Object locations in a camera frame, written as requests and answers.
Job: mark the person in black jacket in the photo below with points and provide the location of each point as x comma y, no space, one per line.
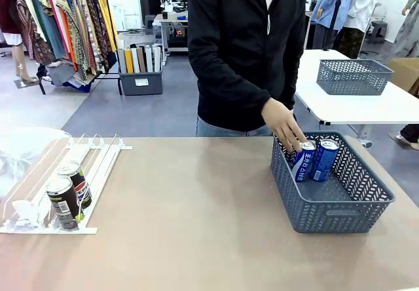
235,58

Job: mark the yellow hanging garment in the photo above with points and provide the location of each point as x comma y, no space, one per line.
106,15

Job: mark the grey plastic storage bin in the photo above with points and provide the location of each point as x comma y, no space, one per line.
140,83

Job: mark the person's right forearm black sleeve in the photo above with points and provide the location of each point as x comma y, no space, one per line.
235,101

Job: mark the black beverage can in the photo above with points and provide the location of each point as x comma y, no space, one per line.
63,202

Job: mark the white coat on mannequin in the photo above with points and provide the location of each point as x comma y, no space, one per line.
363,2

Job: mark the beige green patterned garment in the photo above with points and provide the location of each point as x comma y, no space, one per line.
77,29

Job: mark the white can dispenser rack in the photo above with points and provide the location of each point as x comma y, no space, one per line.
82,231

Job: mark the dark patterned hanging garment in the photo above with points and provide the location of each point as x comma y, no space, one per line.
95,25

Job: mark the grey plastic woven basket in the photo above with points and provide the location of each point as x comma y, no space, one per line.
327,215
350,81

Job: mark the black Pepsi can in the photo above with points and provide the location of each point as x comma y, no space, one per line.
82,186

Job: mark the blue Pocari Sweat can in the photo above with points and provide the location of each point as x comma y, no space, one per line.
304,169
322,166

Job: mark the grey metal workbench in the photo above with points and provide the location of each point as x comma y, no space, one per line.
170,35

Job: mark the brown patterned hanging garment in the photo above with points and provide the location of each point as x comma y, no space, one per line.
32,38

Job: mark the orange hanging garment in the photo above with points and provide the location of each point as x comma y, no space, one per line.
69,42

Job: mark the person's left forearm black sleeve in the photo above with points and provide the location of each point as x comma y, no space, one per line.
294,74

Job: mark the mannequin legs with shoes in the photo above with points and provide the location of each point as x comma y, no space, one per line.
20,65

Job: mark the brown cardboard box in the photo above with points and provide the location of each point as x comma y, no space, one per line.
406,71

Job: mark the white sample board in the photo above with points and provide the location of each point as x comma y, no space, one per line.
135,60

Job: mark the maroon hanging garment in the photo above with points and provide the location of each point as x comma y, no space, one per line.
8,2

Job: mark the brown sample board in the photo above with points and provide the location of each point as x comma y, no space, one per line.
141,59

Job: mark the yellow sample board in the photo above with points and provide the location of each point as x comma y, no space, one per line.
129,61

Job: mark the grey folded cloth pile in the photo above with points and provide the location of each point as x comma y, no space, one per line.
60,73

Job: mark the white side table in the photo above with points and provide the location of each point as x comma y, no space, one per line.
353,107

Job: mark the black plastic stool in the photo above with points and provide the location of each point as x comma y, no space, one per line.
378,30

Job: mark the person's right hand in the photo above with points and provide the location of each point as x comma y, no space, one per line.
283,124

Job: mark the light grey sample board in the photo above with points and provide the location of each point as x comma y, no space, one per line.
149,58
157,57

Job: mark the teal hanging garment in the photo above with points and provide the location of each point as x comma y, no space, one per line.
49,25

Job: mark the black stand pole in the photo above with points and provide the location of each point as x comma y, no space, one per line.
337,9

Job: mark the white dispenser pusher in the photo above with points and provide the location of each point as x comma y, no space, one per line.
26,209

